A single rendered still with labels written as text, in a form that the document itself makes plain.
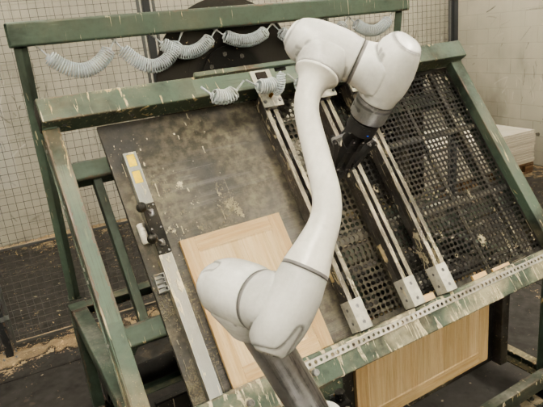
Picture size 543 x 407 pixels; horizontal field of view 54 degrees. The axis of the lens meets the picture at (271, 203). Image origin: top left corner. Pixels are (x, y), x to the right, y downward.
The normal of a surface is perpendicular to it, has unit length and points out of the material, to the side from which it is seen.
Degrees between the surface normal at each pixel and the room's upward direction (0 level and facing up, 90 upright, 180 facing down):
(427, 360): 90
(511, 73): 90
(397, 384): 90
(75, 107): 54
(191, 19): 90
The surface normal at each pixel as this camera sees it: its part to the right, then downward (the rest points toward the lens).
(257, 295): -0.51, -0.43
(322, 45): -0.02, -0.10
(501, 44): -0.90, 0.22
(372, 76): -0.35, 0.53
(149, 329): 0.36, -0.37
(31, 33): 0.51, 0.22
